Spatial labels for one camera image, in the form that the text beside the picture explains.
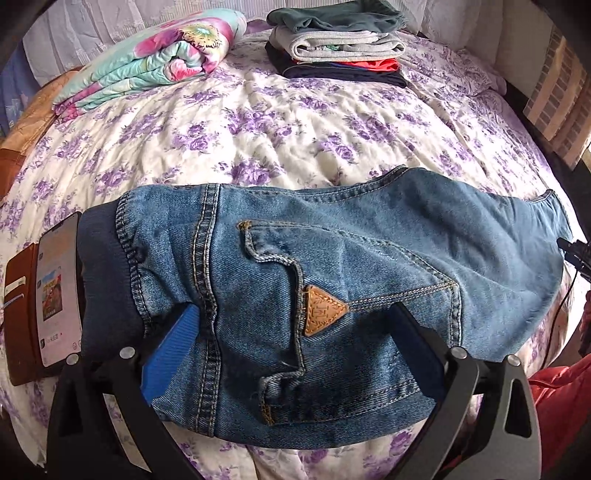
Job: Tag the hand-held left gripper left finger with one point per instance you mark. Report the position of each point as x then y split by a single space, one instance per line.
168 360

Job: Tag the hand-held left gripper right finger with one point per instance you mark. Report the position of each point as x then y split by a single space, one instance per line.
415 350

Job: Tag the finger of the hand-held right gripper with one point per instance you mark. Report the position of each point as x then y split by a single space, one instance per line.
577 253

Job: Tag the blue denim pants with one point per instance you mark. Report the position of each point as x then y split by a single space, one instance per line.
351 258

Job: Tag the smartphone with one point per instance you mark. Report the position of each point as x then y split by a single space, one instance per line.
57 295

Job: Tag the brown wallet phone case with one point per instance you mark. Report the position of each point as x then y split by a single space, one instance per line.
21 323

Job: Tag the person's red clothing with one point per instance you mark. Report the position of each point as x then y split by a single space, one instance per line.
563 406

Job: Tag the purple floral pillow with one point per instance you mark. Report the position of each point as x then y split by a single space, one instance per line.
461 69

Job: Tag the purple floral bedspread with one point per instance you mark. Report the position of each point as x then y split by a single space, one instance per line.
286 134

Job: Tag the brown cushion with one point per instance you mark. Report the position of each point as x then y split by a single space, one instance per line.
27 134

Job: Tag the folded red garment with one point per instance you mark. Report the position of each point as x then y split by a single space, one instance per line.
374 65

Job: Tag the stack of folded clothes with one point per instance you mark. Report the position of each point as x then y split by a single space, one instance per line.
323 74

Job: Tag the folded floral blanket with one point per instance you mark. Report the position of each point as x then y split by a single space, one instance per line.
152 55

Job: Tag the blue patterned cloth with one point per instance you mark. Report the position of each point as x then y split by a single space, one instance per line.
11 92

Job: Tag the folded grey garment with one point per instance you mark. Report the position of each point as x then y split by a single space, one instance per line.
341 46

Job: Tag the folded dark green garment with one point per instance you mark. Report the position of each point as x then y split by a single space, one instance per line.
332 16

